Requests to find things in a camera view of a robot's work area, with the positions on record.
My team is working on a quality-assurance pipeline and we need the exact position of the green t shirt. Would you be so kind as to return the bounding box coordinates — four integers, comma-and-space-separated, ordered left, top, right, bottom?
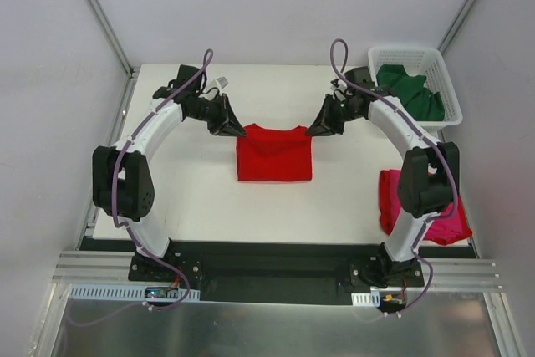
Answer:
376, 64, 446, 121

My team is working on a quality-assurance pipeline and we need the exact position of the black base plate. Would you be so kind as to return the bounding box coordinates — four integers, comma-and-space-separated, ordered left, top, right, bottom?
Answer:
128, 241, 424, 305

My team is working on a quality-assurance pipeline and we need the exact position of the white plastic basket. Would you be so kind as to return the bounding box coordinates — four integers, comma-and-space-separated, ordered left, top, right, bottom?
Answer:
368, 44, 463, 133

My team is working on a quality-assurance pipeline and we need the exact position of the aluminium rail frame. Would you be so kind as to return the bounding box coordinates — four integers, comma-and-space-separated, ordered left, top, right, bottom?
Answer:
51, 64, 527, 357

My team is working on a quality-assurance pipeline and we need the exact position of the left white cable duct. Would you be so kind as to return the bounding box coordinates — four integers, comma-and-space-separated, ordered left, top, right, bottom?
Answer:
70, 284, 201, 303

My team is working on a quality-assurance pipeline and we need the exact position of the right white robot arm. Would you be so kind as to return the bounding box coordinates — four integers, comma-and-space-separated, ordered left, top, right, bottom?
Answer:
307, 71, 460, 288

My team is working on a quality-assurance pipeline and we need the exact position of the red t shirt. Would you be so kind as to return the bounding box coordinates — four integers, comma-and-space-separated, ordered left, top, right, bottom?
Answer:
378, 169, 473, 246
236, 124, 313, 182

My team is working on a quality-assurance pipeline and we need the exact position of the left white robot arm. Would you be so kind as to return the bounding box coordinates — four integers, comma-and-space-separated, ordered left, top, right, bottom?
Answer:
92, 64, 247, 281

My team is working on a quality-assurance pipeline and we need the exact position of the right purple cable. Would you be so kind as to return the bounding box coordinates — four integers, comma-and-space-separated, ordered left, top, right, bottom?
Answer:
329, 39, 458, 321

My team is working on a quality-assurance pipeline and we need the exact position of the white cable duct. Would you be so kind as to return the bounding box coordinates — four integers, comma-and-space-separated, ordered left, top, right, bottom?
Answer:
70, 284, 201, 303
351, 291, 380, 308

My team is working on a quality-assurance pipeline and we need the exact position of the right white cable duct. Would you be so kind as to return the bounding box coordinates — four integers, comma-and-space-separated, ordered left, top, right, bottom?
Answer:
351, 291, 380, 308

